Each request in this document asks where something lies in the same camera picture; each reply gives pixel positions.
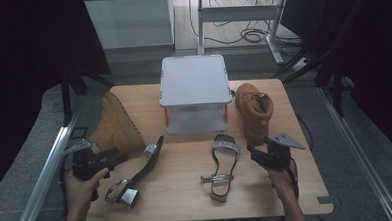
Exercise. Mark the tan suede boot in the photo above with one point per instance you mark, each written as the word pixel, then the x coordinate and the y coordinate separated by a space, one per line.
pixel 255 111
pixel 118 127

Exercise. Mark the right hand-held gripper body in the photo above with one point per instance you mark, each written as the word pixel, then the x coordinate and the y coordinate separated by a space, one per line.
pixel 276 157

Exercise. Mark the black floor bracket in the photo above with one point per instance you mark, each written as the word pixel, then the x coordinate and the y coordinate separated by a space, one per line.
pixel 78 134

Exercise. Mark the white metal desk frame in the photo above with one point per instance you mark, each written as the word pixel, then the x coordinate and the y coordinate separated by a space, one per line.
pixel 236 13

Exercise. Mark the white panel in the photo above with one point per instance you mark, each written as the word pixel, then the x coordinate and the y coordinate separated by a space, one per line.
pixel 130 23

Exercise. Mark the person's right hand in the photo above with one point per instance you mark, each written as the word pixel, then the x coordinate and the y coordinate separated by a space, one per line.
pixel 283 180

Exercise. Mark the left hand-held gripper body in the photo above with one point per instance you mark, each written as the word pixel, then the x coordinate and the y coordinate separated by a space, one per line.
pixel 86 163

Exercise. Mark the aluminium rail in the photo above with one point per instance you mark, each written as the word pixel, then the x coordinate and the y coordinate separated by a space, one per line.
pixel 43 184
pixel 359 156

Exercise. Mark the white power strip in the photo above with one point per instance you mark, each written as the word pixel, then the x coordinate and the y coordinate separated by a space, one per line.
pixel 300 64

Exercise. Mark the black metal stand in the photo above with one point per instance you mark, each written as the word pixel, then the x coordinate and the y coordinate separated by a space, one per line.
pixel 66 96
pixel 336 84

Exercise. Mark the person's left hand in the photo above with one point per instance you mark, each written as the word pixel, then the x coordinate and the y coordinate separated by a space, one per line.
pixel 82 192

